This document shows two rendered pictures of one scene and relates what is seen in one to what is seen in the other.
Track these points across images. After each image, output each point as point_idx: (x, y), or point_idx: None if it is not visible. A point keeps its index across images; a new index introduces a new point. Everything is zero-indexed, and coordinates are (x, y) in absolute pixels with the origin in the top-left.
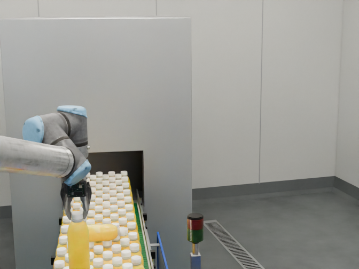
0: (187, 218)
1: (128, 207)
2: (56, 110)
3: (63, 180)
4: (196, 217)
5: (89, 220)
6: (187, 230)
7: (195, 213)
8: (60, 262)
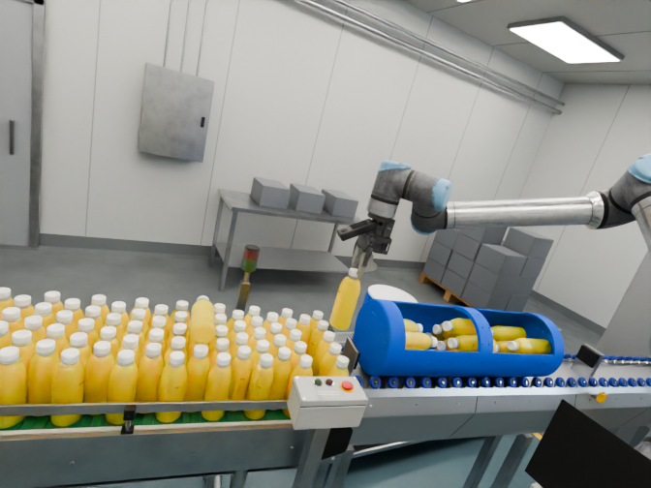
0: (252, 252)
1: (59, 295)
2: (404, 168)
3: (432, 230)
4: (258, 247)
5: (108, 330)
6: (253, 262)
7: (246, 245)
8: (267, 356)
